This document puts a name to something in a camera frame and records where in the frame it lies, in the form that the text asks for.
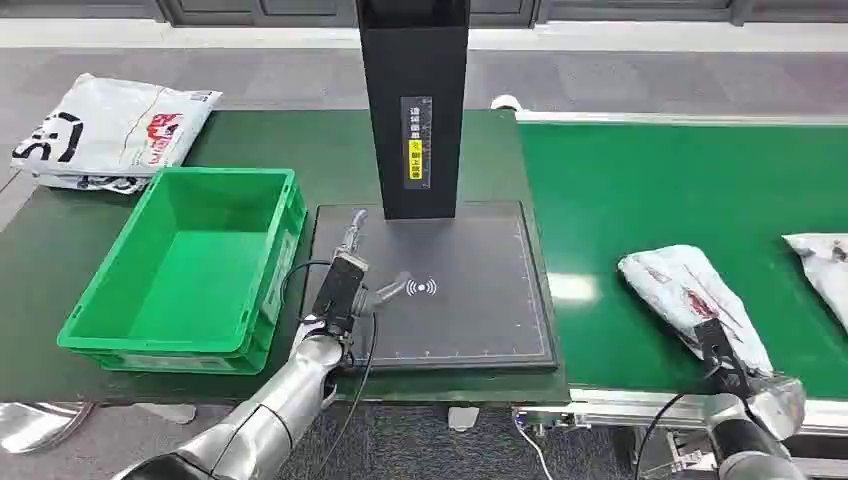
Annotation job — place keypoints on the black scanner base plate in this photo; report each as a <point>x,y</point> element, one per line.
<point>477,311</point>

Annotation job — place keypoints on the shiny silver metal base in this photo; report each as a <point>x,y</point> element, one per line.
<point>40,427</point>

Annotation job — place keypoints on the white parcel with dark pattern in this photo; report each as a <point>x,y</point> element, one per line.
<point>99,183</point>

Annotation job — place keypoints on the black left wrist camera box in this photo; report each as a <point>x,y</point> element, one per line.
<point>338,295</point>

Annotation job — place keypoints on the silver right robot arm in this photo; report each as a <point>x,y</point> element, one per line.
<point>742,444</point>

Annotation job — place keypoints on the black scanner column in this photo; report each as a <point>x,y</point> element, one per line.
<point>414,60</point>

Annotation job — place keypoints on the grey parcel with red print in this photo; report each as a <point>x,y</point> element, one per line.
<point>682,285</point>

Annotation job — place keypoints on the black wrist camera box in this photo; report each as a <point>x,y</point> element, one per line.
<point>338,295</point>
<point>723,361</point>

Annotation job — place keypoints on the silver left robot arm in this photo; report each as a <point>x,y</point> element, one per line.
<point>285,404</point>

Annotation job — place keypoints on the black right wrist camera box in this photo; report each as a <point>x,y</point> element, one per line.
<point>723,361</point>

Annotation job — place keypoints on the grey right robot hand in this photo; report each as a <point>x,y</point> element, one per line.
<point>696,344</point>

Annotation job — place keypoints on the green plastic crate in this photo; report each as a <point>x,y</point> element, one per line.
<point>199,285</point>

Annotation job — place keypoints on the white table foot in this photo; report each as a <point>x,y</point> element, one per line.
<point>463,417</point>

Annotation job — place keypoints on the white conveyor roller end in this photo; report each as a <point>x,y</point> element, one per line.
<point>506,102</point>

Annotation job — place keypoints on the grey plastic parcel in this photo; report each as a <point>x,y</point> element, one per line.
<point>825,265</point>

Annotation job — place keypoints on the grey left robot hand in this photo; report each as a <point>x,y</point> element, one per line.
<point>391,289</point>

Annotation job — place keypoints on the green conveyor belt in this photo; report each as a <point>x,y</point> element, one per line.
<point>662,185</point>

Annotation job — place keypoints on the black and yellow column label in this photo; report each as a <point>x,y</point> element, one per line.
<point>416,142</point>

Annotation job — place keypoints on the white parcel with black print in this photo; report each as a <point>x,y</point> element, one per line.
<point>112,126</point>

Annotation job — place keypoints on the silver conveyor frame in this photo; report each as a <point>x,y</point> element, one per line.
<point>629,407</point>

